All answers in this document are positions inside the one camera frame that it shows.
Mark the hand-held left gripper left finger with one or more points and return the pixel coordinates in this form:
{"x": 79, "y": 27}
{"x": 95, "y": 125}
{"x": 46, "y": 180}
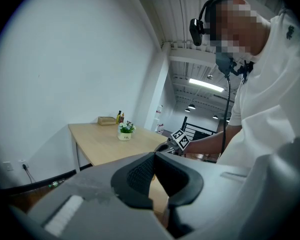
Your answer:
{"x": 135, "y": 179}

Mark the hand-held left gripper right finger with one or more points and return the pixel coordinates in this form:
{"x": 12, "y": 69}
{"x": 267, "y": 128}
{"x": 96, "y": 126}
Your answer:
{"x": 175, "y": 181}

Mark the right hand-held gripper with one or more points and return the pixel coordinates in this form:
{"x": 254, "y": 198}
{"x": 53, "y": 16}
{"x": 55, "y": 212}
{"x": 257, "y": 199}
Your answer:
{"x": 180, "y": 139}

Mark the person's right forearm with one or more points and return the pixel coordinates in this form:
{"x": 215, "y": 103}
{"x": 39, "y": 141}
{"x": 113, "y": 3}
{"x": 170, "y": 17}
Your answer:
{"x": 210, "y": 145}

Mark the black metal rack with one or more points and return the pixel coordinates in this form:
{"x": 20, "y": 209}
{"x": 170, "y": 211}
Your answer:
{"x": 197, "y": 131}

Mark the white shelf with items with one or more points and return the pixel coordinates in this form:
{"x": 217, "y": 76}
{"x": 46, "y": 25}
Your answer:
{"x": 158, "y": 119}

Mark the white pot with flowers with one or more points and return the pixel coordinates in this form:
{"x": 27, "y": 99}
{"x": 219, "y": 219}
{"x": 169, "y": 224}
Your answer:
{"x": 125, "y": 136}

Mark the light wooden table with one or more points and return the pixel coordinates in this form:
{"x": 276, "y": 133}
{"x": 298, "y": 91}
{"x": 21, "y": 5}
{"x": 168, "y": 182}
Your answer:
{"x": 102, "y": 144}

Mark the long ceiling light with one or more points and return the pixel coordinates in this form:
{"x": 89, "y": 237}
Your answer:
{"x": 206, "y": 84}

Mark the red sauce bottle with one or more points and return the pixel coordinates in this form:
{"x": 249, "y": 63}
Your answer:
{"x": 122, "y": 118}

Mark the yellow bottle with black cap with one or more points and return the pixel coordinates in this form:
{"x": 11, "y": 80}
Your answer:
{"x": 118, "y": 117}

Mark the wooden box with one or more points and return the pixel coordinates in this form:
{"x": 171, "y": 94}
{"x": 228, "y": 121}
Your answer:
{"x": 106, "y": 121}

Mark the round ceiling sensor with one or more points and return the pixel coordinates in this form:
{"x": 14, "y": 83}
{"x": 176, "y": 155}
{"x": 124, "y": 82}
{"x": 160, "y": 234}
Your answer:
{"x": 210, "y": 77}

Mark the green plastic bottle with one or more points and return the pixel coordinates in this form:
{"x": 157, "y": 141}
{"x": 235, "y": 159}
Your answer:
{"x": 55, "y": 183}

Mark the black chest-mounted device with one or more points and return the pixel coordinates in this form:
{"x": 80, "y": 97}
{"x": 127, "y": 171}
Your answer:
{"x": 223, "y": 62}

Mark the person's white shirt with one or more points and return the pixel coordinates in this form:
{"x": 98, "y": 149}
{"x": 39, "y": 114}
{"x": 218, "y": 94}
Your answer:
{"x": 277, "y": 84}

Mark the person's head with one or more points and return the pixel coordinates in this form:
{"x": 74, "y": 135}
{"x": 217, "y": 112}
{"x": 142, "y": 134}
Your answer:
{"x": 240, "y": 26}

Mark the black head camera with headband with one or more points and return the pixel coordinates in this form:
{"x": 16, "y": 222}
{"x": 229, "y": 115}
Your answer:
{"x": 196, "y": 34}

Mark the white wall socket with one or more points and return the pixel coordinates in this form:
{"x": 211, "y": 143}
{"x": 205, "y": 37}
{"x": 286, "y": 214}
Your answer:
{"x": 8, "y": 166}
{"x": 21, "y": 162}

